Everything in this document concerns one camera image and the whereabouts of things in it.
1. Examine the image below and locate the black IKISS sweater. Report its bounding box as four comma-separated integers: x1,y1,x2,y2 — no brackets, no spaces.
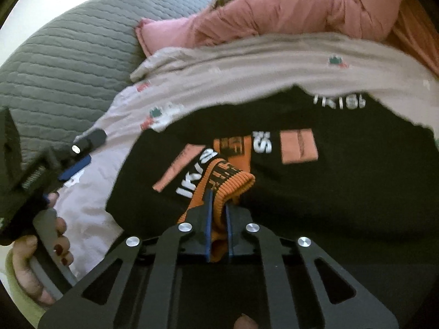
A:
106,86,438,328

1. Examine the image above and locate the person's left hand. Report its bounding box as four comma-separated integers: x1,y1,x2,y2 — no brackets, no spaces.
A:
11,191,75,308

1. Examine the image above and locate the person's right hand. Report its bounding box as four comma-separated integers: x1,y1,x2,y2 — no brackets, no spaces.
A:
233,314,259,329

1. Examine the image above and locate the grey quilted headboard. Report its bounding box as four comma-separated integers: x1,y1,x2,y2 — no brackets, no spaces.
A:
1,0,210,163

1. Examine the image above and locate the beige strawberry print bedsheet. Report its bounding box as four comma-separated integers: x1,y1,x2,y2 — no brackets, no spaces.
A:
57,33,438,279

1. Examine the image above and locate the pink quilted duvet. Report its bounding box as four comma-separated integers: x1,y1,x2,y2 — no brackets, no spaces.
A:
134,0,439,76

